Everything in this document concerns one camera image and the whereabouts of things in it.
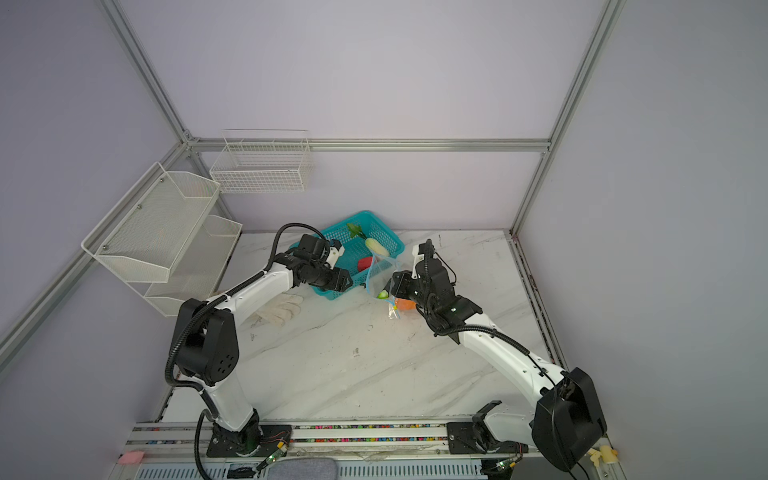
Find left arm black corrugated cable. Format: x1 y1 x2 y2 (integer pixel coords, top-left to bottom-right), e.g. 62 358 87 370
164 222 328 480

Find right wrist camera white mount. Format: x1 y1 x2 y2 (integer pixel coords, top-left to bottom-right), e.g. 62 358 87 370
411 244 424 279

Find orange tangerine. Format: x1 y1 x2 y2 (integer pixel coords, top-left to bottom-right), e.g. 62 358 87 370
395 299 416 311

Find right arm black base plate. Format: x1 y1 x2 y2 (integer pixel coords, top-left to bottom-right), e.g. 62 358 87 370
446 422 529 454

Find aluminium rail base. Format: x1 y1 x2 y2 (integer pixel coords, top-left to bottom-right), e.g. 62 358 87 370
107 415 628 480

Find red bell pepper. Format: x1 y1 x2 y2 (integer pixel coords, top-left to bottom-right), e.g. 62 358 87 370
357 256 373 272

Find clear zip bag blue zipper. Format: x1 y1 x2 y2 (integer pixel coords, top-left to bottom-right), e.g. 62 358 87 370
364 255 416 319

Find teal plastic basket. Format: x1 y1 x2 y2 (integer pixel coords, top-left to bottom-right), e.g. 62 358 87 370
322 211 405 294

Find grey cloth pad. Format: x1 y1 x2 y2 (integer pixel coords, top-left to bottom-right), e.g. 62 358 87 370
266 458 339 480

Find beige tape scraps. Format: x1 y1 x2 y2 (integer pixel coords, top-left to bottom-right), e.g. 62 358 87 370
588 445 619 468

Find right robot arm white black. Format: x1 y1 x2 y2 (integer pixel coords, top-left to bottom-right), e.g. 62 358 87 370
385 240 607 473

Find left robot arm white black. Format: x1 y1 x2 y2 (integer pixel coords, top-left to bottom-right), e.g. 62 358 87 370
164 229 353 451

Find white wire wall basket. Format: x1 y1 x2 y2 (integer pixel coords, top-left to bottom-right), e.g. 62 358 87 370
209 129 315 194

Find white mesh two-tier shelf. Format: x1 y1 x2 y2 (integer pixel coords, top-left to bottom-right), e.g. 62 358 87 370
81 163 242 317

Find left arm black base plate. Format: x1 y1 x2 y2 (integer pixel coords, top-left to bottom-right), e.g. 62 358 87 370
206 424 293 458

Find pink sponge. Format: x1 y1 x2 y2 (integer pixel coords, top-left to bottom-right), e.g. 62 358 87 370
117 451 145 465

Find green leafy vegetable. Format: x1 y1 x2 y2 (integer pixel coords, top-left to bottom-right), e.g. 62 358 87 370
346 223 367 240

